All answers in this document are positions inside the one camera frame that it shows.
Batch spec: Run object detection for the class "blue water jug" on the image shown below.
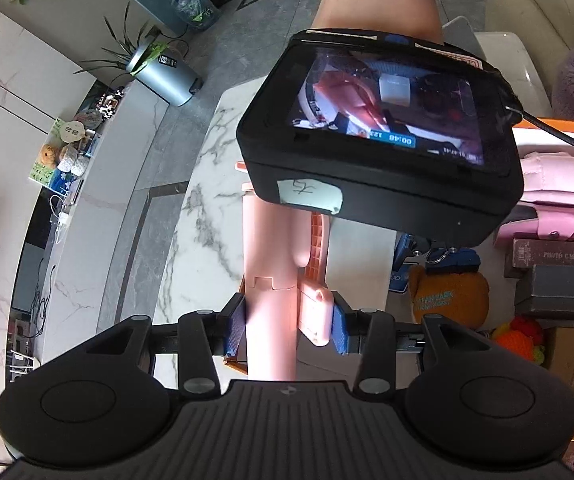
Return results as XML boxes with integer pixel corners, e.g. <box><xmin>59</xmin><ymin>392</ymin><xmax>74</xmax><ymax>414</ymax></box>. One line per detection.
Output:
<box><xmin>162</xmin><ymin>0</ymin><xmax>218</xmax><ymax>32</ymax></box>

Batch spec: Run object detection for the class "pink quilted pouch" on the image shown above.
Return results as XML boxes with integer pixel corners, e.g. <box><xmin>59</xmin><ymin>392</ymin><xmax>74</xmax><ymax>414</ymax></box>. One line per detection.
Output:
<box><xmin>519</xmin><ymin>151</ymin><xmax>574</xmax><ymax>209</ymax></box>

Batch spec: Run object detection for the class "silver trash can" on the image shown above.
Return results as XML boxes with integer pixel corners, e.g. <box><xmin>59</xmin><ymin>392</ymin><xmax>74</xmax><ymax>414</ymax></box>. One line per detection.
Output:
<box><xmin>126</xmin><ymin>40</ymin><xmax>204</xmax><ymax>107</ymax></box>

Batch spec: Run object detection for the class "brown bear plush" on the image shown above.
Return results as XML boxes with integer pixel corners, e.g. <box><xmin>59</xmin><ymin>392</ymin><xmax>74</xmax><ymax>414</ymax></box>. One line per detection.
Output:
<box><xmin>407</xmin><ymin>247</ymin><xmax>490</xmax><ymax>331</ymax></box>

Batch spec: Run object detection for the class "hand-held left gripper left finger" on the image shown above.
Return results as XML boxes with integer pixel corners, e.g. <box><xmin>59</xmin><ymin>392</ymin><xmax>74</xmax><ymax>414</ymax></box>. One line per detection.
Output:
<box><xmin>87</xmin><ymin>294</ymin><xmax>246</xmax><ymax>398</ymax></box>

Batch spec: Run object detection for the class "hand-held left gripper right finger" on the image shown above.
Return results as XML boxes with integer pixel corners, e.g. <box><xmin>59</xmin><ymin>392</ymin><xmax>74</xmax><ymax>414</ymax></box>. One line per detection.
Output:
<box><xmin>332</xmin><ymin>291</ymin><xmax>492</xmax><ymax>392</ymax></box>

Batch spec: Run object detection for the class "brown cardboard box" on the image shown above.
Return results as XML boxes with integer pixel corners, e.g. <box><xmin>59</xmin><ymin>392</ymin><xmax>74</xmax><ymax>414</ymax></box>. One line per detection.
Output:
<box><xmin>542</xmin><ymin>326</ymin><xmax>574</xmax><ymax>402</ymax></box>

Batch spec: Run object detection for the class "long leaf potted plant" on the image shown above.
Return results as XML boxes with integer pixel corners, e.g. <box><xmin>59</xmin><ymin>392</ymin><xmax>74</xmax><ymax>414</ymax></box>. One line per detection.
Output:
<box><xmin>73</xmin><ymin>2</ymin><xmax>168</xmax><ymax>77</ymax></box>

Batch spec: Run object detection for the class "black white toy robot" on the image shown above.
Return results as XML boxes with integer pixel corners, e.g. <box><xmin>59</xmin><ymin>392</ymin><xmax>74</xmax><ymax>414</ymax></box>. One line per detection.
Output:
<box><xmin>94</xmin><ymin>85</ymin><xmax>127</xmax><ymax>117</ymax></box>

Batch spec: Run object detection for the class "small teddy bear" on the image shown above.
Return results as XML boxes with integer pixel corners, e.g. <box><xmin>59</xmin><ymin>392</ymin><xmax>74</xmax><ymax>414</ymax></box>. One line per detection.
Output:
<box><xmin>38</xmin><ymin>143</ymin><xmax>61</xmax><ymax>167</ymax></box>

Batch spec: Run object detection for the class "pink selfie stick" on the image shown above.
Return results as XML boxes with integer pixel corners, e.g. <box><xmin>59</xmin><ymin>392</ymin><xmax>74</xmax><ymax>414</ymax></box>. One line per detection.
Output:
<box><xmin>236</xmin><ymin>160</ymin><xmax>337</xmax><ymax>383</ymax></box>

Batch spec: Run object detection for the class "round hand fan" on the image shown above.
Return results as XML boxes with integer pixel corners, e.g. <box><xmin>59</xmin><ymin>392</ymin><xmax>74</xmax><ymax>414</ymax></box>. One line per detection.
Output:
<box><xmin>58</xmin><ymin>119</ymin><xmax>89</xmax><ymax>143</ymax></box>

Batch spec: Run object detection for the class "pink snap wallet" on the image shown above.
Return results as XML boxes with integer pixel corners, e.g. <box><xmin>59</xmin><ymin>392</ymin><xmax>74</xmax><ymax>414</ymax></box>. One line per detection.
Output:
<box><xmin>494</xmin><ymin>204</ymin><xmax>574</xmax><ymax>248</ymax></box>

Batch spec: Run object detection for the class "black cable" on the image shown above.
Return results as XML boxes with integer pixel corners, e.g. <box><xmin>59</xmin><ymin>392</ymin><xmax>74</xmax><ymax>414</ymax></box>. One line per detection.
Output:
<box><xmin>509</xmin><ymin>102</ymin><xmax>574</xmax><ymax>160</ymax></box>

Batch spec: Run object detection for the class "white marble tv cabinet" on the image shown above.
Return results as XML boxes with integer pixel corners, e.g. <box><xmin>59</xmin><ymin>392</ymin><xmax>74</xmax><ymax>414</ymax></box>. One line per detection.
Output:
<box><xmin>4</xmin><ymin>77</ymin><xmax>170</xmax><ymax>396</ymax></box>

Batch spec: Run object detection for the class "orange crocheted toy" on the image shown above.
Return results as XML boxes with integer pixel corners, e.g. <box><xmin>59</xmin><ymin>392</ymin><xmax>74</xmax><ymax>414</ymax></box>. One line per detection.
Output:
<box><xmin>491</xmin><ymin>316</ymin><xmax>548</xmax><ymax>363</ymax></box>

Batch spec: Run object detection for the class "beige sofa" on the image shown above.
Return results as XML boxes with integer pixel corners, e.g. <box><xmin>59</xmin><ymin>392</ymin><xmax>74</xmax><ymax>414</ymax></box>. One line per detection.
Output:
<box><xmin>484</xmin><ymin>0</ymin><xmax>574</xmax><ymax>111</ymax></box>

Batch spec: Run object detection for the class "blue printed card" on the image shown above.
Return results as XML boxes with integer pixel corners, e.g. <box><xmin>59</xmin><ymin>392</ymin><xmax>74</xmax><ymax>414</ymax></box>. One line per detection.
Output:
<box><xmin>389</xmin><ymin>232</ymin><xmax>418</xmax><ymax>293</ymax></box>

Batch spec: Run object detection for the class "grey soundbar box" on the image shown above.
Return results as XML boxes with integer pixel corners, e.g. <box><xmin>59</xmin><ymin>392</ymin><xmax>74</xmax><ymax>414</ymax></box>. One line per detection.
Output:
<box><xmin>10</xmin><ymin>240</ymin><xmax>53</xmax><ymax>316</ymax></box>

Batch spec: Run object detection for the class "white knitted pot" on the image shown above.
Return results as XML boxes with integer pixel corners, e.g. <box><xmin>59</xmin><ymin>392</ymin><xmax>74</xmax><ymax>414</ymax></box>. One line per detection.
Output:
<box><xmin>56</xmin><ymin>144</ymin><xmax>92</xmax><ymax>177</ymax></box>

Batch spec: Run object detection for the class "maroon card box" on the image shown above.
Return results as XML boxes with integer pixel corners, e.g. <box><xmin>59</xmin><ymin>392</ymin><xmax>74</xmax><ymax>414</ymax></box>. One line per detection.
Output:
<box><xmin>503</xmin><ymin>237</ymin><xmax>574</xmax><ymax>281</ymax></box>

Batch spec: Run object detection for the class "dark grey box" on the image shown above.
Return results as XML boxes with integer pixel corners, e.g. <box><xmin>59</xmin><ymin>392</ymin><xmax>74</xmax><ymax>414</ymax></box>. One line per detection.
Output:
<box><xmin>513</xmin><ymin>264</ymin><xmax>574</xmax><ymax>320</ymax></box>

